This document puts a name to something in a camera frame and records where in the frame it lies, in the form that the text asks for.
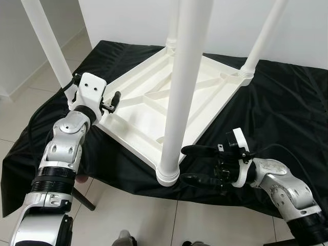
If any black table cloth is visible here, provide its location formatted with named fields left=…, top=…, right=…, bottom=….
left=0, top=40, right=328, bottom=218

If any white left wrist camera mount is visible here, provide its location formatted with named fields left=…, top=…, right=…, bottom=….
left=67, top=72, right=108, bottom=114

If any grey right robot foot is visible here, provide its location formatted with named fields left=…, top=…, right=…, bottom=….
left=182, top=240, right=211, bottom=246

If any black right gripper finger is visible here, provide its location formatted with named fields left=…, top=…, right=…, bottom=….
left=181, top=145, right=223, bottom=157
left=179, top=173, right=221, bottom=188

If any grey robot foot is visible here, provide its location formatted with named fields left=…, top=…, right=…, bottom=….
left=182, top=240, right=211, bottom=246
left=115, top=230, right=138, bottom=246

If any grey left robot foot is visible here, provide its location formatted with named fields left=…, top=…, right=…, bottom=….
left=115, top=230, right=138, bottom=246

